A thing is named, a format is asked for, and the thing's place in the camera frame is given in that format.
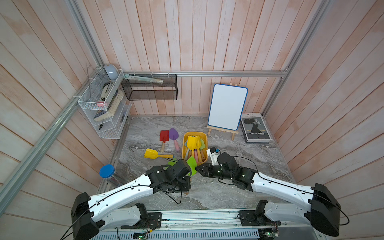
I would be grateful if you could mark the light green shovel wooden handle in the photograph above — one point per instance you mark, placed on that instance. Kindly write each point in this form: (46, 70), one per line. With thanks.
(201, 150)

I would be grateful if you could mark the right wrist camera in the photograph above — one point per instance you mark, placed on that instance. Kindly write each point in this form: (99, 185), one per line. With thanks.
(213, 154)

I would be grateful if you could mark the purple shovel pink handle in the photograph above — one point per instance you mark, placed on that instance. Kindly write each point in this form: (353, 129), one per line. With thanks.
(174, 135)
(196, 156)

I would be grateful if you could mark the yellow scoop wooden handle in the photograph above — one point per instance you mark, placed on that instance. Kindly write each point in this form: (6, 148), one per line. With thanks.
(193, 142)

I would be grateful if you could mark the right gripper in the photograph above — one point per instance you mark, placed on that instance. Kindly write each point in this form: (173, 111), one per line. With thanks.
(206, 172)

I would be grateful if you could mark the yellow storage box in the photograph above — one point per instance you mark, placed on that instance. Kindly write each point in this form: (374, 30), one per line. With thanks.
(202, 136)

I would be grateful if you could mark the light green ruler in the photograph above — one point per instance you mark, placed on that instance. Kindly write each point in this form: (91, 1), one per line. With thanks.
(141, 79)

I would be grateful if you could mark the blue-lid tube container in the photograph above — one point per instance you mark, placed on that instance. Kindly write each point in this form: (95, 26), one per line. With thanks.
(109, 173)

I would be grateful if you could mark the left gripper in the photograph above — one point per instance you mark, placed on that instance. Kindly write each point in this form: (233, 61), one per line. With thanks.
(186, 187)

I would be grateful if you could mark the black and white book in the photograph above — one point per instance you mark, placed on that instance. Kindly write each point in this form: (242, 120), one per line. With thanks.
(254, 128)

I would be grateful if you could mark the red shovel wooden handle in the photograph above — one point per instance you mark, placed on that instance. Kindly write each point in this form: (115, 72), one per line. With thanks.
(164, 137)

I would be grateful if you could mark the whiteboard blue frame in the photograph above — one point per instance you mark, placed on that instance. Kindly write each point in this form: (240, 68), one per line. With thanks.
(227, 106)

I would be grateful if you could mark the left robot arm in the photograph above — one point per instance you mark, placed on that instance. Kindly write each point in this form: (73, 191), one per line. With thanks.
(89, 213)

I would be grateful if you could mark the yellow scoop blue-tipped handle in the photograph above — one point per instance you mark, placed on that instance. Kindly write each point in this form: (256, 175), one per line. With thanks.
(187, 144)

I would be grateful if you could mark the books in wire shelf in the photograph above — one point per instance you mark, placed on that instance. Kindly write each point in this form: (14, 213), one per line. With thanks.
(112, 105)

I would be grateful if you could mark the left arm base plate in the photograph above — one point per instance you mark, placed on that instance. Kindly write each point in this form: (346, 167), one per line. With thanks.
(153, 221)

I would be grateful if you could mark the white wire shelf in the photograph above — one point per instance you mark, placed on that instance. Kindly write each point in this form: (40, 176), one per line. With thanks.
(111, 128)

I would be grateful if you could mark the yellow scoop left blue tip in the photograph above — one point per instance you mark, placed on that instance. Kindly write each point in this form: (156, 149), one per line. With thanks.
(153, 154)

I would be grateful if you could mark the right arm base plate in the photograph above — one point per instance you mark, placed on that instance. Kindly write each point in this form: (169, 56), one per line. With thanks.
(251, 218)

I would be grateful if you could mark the black mesh basket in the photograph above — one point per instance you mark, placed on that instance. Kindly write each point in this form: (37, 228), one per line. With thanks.
(167, 91)

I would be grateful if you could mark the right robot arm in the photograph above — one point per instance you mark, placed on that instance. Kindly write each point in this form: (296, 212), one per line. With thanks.
(315, 206)

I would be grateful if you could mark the wooden easel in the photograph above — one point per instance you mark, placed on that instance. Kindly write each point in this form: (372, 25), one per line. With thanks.
(234, 133)

